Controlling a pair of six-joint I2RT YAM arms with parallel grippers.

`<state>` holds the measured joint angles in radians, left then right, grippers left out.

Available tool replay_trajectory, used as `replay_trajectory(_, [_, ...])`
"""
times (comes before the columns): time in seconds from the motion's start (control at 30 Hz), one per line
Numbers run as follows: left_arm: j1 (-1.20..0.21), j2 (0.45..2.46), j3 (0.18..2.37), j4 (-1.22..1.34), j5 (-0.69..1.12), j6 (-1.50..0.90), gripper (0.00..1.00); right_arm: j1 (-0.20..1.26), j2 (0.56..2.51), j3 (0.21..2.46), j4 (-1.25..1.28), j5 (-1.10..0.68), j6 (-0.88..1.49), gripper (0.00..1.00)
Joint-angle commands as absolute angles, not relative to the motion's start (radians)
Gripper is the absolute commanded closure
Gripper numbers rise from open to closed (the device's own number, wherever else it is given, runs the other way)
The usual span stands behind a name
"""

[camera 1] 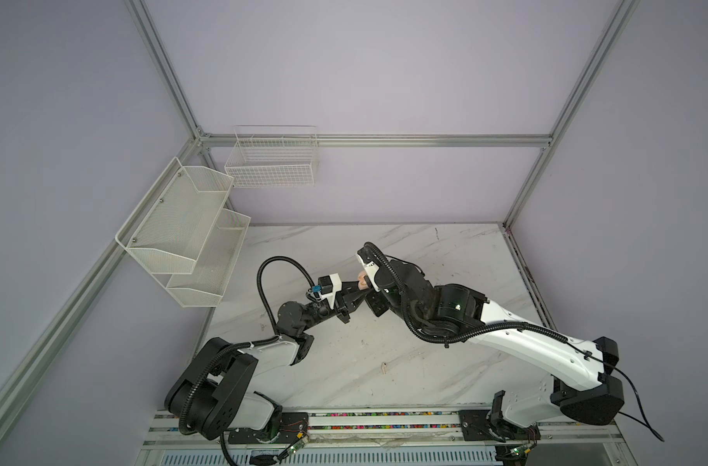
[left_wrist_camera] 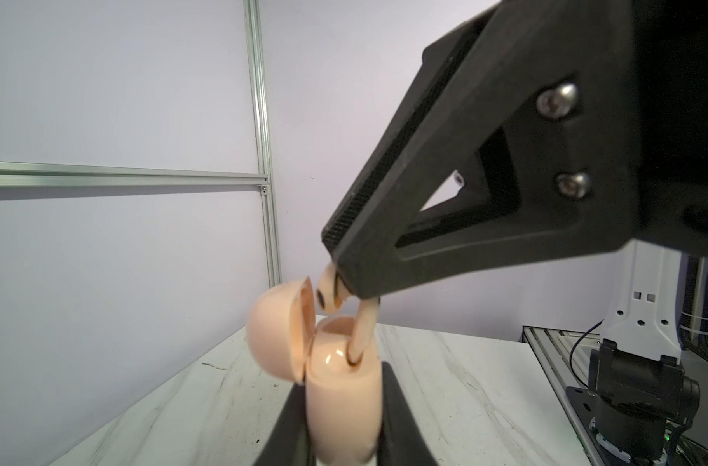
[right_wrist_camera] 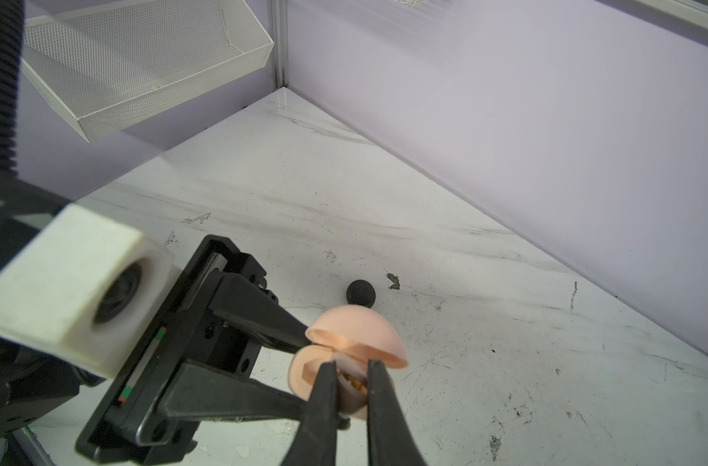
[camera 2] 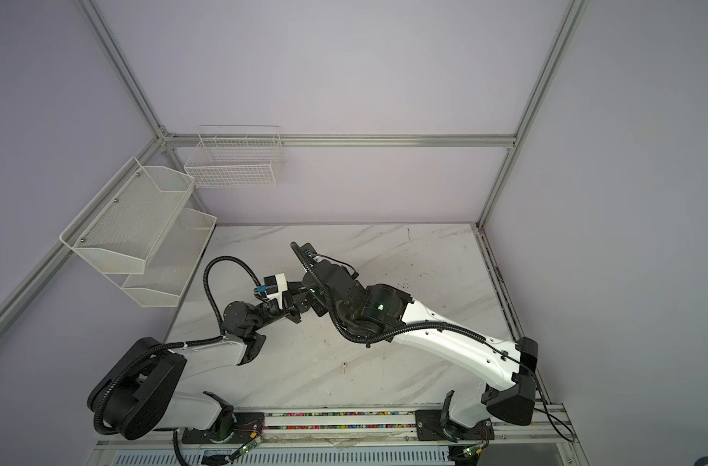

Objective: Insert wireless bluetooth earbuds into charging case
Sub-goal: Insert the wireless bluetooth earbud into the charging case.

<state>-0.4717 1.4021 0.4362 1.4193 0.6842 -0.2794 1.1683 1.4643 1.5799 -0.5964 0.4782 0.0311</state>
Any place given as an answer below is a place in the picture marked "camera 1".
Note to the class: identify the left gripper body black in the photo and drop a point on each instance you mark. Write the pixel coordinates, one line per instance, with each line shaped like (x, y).
(318, 312)

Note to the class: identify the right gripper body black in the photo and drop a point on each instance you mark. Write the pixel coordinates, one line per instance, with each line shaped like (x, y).
(417, 320)

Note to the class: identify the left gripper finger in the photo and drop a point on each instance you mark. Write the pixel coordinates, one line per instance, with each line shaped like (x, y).
(346, 306)
(351, 291)

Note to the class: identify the pink round charging case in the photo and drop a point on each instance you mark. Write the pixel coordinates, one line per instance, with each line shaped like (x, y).
(363, 281)

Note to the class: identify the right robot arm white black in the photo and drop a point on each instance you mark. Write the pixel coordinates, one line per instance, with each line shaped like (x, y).
(579, 382)

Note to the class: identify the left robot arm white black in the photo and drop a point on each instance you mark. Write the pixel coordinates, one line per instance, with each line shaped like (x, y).
(214, 394)

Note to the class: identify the white mesh shelf lower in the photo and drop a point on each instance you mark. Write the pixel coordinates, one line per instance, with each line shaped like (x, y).
(207, 285)

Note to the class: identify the white mesh shelf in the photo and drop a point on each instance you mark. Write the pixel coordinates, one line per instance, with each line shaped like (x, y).
(167, 232)
(207, 285)

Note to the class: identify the white mesh shelf upper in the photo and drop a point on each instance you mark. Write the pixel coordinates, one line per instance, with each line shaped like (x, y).
(167, 232)

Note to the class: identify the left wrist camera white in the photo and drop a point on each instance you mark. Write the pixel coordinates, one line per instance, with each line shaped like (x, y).
(326, 290)

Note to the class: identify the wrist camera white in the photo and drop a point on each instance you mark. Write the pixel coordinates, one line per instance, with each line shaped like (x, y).
(370, 266)
(326, 290)

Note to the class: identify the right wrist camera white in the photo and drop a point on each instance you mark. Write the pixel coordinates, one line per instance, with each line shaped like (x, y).
(370, 266)

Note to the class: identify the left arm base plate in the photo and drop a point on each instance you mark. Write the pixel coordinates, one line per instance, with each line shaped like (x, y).
(282, 429)

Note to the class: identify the aluminium mounting rail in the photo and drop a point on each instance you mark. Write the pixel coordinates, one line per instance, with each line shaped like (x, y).
(385, 428)

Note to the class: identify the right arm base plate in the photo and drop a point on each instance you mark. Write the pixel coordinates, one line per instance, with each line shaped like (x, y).
(484, 425)

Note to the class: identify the white wire basket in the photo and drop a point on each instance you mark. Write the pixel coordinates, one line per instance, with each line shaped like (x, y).
(274, 156)

